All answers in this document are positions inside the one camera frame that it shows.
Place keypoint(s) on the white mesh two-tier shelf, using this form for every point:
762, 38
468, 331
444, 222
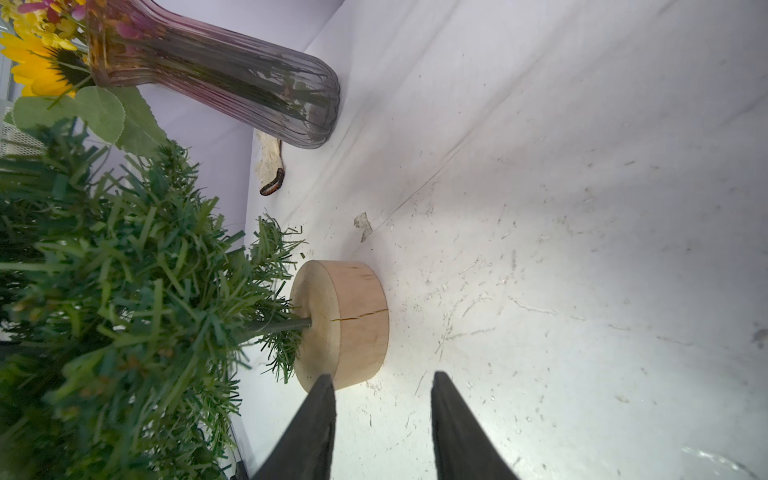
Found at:
13, 141

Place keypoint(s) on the small green christmas tree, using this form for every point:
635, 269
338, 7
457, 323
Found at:
127, 307

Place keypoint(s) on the beige glove near vase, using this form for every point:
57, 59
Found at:
270, 166

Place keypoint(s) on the purple glass vase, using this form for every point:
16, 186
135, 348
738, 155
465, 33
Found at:
290, 95

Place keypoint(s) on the clear string lights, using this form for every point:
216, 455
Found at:
719, 466

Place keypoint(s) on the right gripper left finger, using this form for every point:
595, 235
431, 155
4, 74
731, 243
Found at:
305, 450

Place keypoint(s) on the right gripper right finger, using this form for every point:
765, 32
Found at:
461, 447

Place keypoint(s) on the yellow artificial flowers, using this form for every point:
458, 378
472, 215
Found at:
61, 52

